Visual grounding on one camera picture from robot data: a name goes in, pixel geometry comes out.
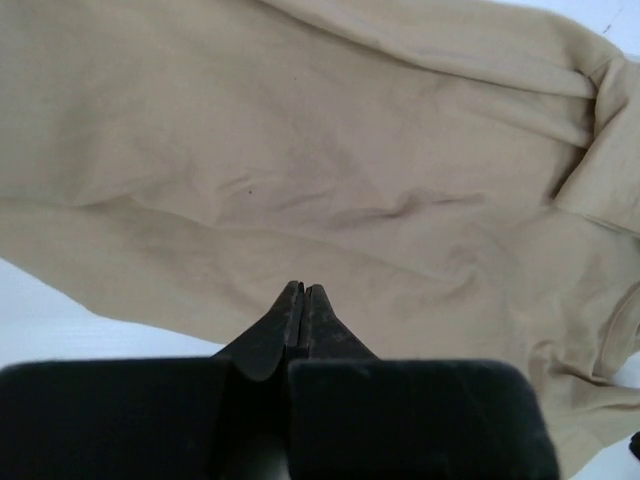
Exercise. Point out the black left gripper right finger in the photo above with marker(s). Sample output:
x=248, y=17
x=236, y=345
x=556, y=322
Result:
x=315, y=332

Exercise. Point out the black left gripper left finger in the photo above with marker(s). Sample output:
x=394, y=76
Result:
x=258, y=351

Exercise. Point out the beige t shirt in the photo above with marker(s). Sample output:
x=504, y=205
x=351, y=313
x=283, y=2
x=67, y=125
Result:
x=461, y=176

